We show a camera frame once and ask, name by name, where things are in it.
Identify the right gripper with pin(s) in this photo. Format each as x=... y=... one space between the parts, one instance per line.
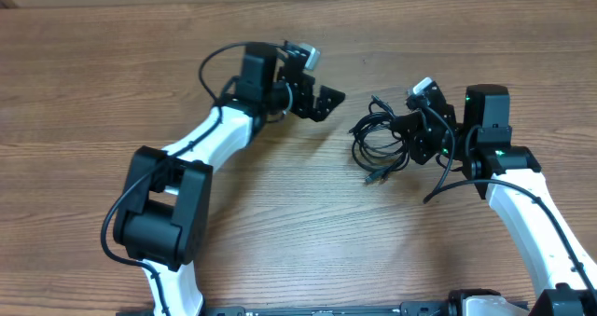
x=422 y=155

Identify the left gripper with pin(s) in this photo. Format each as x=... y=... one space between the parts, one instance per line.
x=320 y=111

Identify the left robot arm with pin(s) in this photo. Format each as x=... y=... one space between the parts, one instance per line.
x=159 y=220

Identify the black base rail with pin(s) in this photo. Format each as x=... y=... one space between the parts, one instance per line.
x=412 y=308

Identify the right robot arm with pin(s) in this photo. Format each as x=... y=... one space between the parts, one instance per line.
x=510 y=179

